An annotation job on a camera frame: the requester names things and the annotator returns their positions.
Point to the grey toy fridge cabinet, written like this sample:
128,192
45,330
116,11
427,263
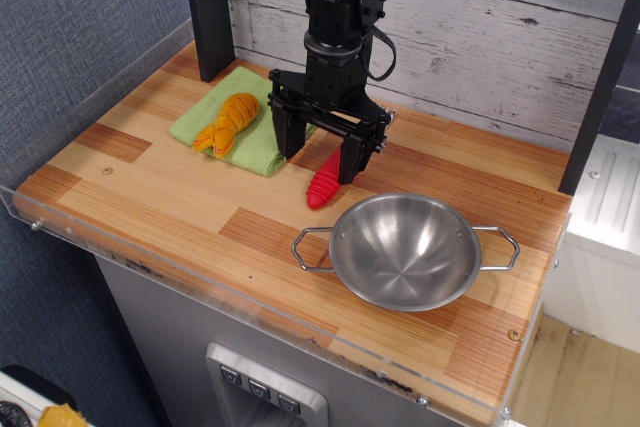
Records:
172,329

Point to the white toy sink unit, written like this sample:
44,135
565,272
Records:
593,283

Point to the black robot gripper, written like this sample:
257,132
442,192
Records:
330,94

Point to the stainless steel two-handled bowl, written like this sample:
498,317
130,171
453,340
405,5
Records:
405,252

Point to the red handled metal fork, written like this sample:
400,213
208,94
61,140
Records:
325,184

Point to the dark right vertical post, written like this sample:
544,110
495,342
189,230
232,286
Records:
594,116

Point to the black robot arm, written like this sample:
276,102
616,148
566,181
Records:
344,23

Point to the green folded rag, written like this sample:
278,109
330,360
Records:
255,148

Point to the orange plush shrimp toy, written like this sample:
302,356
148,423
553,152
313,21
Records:
236,113

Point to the silver dispenser button panel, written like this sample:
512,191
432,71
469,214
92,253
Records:
251,394

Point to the clear acrylic table guard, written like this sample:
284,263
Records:
128,191

